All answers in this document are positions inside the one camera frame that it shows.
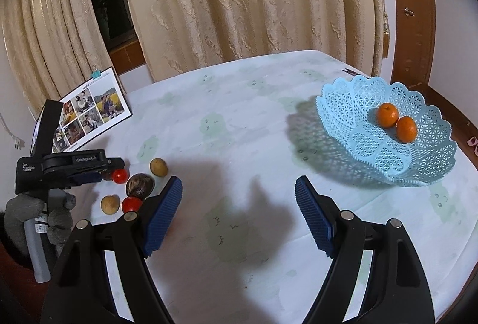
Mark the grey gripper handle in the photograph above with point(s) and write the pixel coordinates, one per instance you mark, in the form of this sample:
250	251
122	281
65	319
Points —
44	243

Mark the brown wooden door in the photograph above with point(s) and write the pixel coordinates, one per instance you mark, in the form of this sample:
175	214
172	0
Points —
414	43

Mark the white cartoon bed sheet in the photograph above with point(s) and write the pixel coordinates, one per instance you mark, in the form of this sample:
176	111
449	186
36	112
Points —
238	135

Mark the light blue lattice basket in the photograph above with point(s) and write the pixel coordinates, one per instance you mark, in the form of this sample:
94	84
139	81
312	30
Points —
348	110

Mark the tan longan large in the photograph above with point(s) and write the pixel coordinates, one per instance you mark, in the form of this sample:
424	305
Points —
110	204

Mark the grey gloved left hand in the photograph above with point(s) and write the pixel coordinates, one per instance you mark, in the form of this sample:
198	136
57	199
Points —
23	208

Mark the pink slippers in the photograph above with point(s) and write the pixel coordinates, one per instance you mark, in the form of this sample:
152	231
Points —
473	142

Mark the black mounted phone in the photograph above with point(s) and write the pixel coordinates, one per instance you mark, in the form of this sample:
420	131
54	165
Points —
46	125

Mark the teal binder clip right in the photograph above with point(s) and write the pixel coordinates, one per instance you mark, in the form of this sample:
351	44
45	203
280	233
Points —
96	73

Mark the beige curtain left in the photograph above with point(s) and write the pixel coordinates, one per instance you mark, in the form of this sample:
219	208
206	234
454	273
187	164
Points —
52	46

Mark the orange kumquat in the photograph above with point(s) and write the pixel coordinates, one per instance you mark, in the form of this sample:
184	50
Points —
387	115
406	129

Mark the photo collage card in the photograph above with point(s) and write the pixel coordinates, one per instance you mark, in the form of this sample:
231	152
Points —
90	110

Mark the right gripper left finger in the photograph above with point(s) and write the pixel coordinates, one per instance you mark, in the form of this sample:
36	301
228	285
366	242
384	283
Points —
79	290

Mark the tan longan small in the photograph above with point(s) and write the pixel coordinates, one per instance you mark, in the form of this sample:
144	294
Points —
158	167

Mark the dark water chestnut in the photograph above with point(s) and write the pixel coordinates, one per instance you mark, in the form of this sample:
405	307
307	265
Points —
140	185

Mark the red cherry tomato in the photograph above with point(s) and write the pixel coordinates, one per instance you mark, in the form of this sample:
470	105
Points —
120	176
131	204

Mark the metal door knob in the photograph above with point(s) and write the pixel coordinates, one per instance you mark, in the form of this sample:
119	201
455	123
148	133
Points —
409	12

